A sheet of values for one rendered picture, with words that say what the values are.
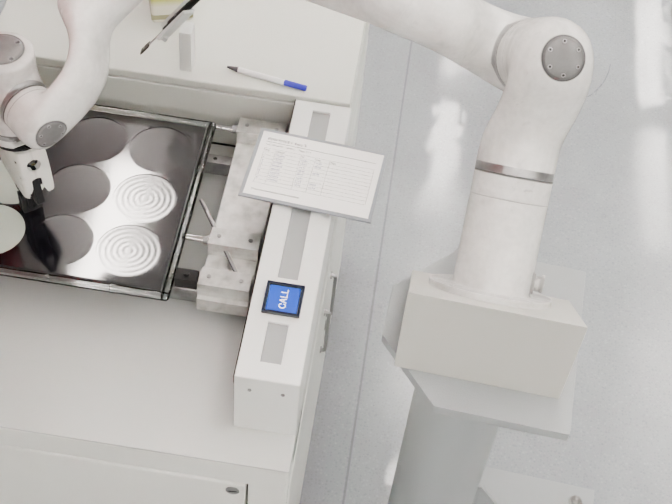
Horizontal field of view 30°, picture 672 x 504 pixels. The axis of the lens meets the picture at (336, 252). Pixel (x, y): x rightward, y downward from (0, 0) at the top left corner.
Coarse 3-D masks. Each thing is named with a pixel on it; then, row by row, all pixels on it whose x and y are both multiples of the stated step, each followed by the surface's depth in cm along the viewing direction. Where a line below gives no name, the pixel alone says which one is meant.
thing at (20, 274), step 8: (0, 272) 190; (8, 272) 190; (16, 272) 190; (24, 272) 190; (32, 272) 190; (32, 280) 190; (40, 280) 190; (48, 280) 189; (56, 280) 189; (64, 280) 189; (72, 280) 189; (80, 280) 189; (88, 280) 190; (88, 288) 189; (96, 288) 189; (104, 288) 189; (112, 288) 189; (120, 288) 189; (128, 288) 189; (136, 288) 189; (136, 296) 189; (144, 296) 189; (152, 296) 189; (160, 296) 189
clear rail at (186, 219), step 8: (208, 128) 211; (208, 136) 209; (208, 144) 208; (208, 152) 208; (200, 160) 206; (200, 168) 205; (200, 176) 204; (192, 184) 203; (200, 184) 204; (192, 192) 202; (192, 200) 201; (192, 208) 200; (184, 216) 199; (184, 224) 198; (184, 232) 197; (176, 240) 196; (184, 240) 196; (176, 248) 194; (176, 256) 194; (176, 264) 193; (168, 272) 192; (168, 280) 191; (168, 288) 190; (168, 296) 189
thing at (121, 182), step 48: (96, 144) 207; (144, 144) 208; (192, 144) 208; (48, 192) 200; (96, 192) 201; (144, 192) 201; (48, 240) 194; (96, 240) 195; (144, 240) 196; (144, 288) 190
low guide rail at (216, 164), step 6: (210, 156) 214; (216, 156) 214; (222, 156) 214; (228, 156) 214; (210, 162) 213; (216, 162) 213; (222, 162) 213; (228, 162) 213; (210, 168) 214; (216, 168) 214; (222, 168) 214; (228, 168) 214; (216, 174) 215; (222, 174) 215
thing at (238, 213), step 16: (240, 144) 212; (240, 160) 210; (240, 176) 208; (224, 192) 205; (224, 208) 203; (240, 208) 203; (256, 208) 204; (224, 224) 201; (240, 224) 201; (256, 224) 202; (208, 256) 197; (240, 272) 195; (208, 304) 192; (224, 304) 192; (240, 304) 192
